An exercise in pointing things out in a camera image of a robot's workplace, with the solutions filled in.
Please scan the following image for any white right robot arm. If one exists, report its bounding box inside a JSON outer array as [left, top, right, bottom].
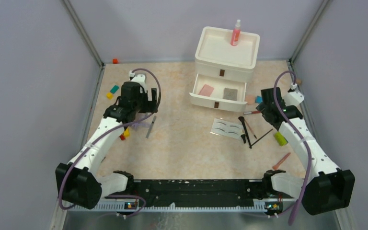
[[256, 87, 355, 215]]

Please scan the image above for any clear purple plastic bag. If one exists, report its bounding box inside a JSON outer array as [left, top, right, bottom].
[[130, 114, 150, 130]]

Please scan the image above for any thin brown brush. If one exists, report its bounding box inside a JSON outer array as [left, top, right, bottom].
[[244, 119, 257, 139]]

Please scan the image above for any thin black eyeliner brush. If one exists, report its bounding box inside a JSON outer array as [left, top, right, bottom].
[[250, 128, 273, 148]]

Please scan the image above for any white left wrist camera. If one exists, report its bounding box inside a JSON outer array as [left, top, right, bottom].
[[128, 71, 147, 91]]

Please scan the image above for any pink spray bottle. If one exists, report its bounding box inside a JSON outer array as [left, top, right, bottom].
[[230, 19, 241, 46]]

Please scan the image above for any eyebrow stencil sheet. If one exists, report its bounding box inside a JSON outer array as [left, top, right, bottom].
[[210, 118, 244, 140]]

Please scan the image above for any teal toy block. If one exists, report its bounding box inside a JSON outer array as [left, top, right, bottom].
[[110, 85, 119, 94]]

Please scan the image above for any grey eyeshadow palette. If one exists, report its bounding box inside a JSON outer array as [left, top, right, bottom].
[[223, 88, 238, 101]]

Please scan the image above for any blue toy cube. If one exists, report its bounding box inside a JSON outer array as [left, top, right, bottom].
[[255, 96, 263, 104]]

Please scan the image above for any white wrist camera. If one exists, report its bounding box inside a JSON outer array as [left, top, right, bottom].
[[128, 71, 147, 91], [284, 83, 304, 106]]

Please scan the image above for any red yellow toy block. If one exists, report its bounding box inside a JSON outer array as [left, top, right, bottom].
[[119, 128, 130, 140]]

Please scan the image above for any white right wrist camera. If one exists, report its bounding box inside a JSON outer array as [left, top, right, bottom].
[[284, 83, 304, 106]]

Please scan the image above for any black makeup brush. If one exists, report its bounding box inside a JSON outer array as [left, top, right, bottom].
[[238, 116, 252, 149]]

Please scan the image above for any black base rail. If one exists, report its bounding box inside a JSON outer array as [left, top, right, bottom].
[[125, 179, 268, 208]]

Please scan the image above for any pink rectangular sponge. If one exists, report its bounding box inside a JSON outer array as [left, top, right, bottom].
[[198, 84, 214, 97]]

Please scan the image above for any round peach makeup puff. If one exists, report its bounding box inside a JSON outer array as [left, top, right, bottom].
[[245, 95, 256, 104]]

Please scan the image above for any white drawer organizer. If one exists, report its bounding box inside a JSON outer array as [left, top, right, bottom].
[[189, 26, 260, 112]]

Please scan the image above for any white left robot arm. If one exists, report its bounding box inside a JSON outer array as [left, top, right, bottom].
[[55, 80, 161, 210]]

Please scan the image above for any coral pink pencil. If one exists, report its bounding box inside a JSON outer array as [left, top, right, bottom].
[[272, 152, 291, 170]]

